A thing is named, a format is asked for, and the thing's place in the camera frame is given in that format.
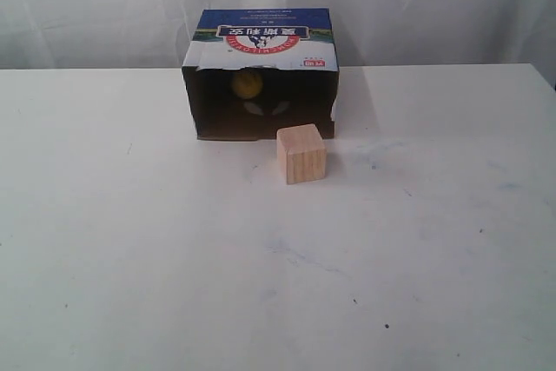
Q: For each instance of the light wooden cube block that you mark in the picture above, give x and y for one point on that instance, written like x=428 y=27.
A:
x=301 y=153

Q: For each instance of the blue white cardboard box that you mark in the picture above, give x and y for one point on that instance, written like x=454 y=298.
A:
x=295 y=53

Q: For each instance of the yellow tennis ball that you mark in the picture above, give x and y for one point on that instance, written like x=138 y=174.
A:
x=247 y=83

